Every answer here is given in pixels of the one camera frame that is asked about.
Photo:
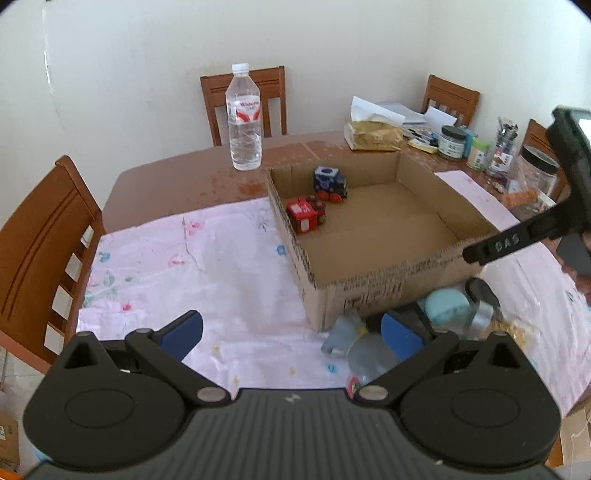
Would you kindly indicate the white medical plastic bottle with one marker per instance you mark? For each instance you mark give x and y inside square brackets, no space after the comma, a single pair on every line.
[369,357]

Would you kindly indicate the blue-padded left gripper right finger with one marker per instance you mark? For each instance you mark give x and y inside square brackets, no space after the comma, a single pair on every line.
[422,350]

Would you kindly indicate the grey toy animal figure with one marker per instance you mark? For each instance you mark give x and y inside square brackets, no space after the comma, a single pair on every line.
[348,328]

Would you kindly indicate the wooden chair back right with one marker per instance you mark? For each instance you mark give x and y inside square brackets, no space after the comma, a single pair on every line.
[456,98]

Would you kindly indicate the wooden chair left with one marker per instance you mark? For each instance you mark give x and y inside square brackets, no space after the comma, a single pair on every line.
[47,248]

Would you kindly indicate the wooden chair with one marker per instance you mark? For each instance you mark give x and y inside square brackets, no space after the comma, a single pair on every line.
[456,98]
[272,85]
[47,248]

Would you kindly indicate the clear plastic water bottle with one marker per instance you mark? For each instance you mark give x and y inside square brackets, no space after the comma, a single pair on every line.
[244,110]

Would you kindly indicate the wooden chair back middle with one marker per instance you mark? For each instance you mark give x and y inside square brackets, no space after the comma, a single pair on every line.
[272,85]

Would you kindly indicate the blue toy train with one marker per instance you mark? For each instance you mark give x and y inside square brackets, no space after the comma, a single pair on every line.
[330,185]

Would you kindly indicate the clear pen holder cup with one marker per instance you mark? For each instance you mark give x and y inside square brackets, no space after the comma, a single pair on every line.
[502,150]

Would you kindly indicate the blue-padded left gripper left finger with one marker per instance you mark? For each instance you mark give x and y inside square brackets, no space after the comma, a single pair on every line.
[160,353]

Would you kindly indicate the red toy train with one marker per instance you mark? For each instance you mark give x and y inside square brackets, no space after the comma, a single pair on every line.
[306,214]

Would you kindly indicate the yellow tissue pack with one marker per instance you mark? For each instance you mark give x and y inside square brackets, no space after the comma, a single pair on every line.
[372,127]

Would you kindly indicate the green-lid small container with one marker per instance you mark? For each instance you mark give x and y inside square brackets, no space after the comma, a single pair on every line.
[477,155]

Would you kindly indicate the pink floral tablecloth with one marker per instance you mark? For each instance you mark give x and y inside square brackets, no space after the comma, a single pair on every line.
[229,264]

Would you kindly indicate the dark-lid glass jar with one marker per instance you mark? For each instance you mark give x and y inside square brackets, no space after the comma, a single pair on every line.
[451,142]

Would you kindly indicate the large clear plastic jar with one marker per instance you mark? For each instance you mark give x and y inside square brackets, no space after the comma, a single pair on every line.
[534,176]

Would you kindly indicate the black spoon-shaped tool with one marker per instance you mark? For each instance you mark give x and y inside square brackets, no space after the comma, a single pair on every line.
[479,292]

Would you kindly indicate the light blue round case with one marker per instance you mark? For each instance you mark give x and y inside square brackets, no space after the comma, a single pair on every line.
[448,308]

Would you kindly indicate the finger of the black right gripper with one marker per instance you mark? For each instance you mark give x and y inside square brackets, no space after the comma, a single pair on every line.
[558,222]

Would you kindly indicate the brown cardboard box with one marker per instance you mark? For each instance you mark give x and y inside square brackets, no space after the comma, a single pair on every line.
[399,235]

